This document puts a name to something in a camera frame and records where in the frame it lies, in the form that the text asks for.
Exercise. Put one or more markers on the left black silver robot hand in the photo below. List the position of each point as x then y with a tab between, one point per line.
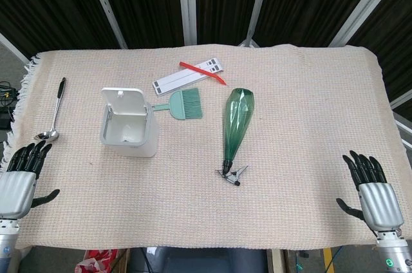
17	186

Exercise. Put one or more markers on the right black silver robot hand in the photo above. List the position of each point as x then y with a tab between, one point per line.
380	203

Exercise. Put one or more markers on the white plastic container lid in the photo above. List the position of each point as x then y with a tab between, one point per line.
124	102

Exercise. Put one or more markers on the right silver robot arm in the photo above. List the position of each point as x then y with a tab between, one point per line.
394	250

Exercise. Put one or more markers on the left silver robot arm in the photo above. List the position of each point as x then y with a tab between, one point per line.
6	237

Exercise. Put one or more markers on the dark robot base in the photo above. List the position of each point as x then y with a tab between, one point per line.
199	261

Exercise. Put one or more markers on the white mini trash bin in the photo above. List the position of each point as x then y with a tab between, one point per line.
146	144

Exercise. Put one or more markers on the green hand brush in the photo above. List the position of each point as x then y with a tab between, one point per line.
188	105

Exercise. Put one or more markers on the red white plastic bag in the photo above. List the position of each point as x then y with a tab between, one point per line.
96	261

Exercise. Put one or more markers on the wooden plank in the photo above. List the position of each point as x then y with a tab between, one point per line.
277	261

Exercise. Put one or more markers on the green spray bottle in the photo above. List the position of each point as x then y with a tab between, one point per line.
236	121

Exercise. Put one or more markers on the beige woven tablecloth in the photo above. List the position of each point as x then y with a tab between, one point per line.
193	195

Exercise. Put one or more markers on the long white strip grey squares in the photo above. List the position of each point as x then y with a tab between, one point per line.
174	81

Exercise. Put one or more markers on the red plastic stick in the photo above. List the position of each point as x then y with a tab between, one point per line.
202	71

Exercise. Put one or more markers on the short white strip grey squares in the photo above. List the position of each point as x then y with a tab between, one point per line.
214	62

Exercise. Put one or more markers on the white metal frame post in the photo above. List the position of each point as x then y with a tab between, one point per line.
257	5
187	2
363	5
104	2

